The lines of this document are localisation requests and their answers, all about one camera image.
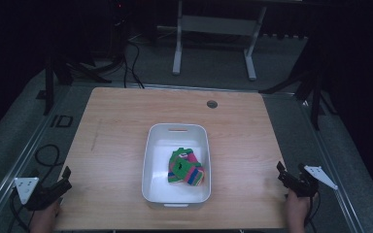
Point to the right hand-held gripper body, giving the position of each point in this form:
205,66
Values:
306,183

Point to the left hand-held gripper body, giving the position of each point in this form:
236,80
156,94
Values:
37,197

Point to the pink striped sock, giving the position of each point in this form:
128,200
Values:
196,176

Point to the white plastic basin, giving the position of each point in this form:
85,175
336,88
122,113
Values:
162,181

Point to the green striped sock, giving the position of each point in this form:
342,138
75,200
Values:
182,168

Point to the person's left hand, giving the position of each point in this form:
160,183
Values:
44,218

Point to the person's right hand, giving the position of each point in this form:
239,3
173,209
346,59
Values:
298,212

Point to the black tripod stand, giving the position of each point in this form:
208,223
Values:
312,84
61,69

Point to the grey table grommet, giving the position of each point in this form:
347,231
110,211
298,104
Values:
212,104

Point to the aluminium floor rail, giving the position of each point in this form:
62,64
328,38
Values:
333,181
22,155

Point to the white metal desk frame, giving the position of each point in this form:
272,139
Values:
217,26

